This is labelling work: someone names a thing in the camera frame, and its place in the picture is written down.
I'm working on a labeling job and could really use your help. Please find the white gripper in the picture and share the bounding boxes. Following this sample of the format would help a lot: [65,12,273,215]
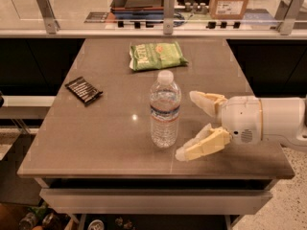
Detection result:
[176,91,262,161]

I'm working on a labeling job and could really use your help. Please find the clear plastic water bottle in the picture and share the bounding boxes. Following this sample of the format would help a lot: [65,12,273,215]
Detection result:
[150,70,181,149]

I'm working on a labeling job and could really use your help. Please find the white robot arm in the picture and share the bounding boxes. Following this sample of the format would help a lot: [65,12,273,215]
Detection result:
[176,91,307,161]

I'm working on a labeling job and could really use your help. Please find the green chip bag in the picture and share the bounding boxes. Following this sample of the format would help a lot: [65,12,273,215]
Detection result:
[130,42,188,72]

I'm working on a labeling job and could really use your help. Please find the white table drawer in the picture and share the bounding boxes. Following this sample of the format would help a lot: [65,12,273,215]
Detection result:
[40,189,272,215]

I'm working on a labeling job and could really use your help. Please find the cardboard box with label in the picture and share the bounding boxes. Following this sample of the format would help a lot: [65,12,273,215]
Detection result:
[209,0,248,19]

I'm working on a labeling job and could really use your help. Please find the black striped snack packet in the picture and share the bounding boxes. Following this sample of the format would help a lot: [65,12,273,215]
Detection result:
[65,77,103,106]

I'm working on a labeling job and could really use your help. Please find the stacked trays behind glass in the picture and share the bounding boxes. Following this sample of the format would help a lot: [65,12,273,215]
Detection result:
[110,0,164,23]

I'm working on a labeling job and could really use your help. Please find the middle metal glass bracket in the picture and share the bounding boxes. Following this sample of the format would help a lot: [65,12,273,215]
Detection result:
[163,0,175,35]

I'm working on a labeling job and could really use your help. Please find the metal glass bracket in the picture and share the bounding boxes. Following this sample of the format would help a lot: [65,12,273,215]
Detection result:
[36,0,59,35]
[274,0,305,35]
[163,0,175,35]

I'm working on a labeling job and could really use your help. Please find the right metal glass bracket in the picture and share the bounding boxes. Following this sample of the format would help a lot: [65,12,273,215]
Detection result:
[274,0,305,35]

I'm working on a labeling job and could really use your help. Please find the left metal glass bracket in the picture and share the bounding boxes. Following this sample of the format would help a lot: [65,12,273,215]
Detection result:
[36,0,59,35]

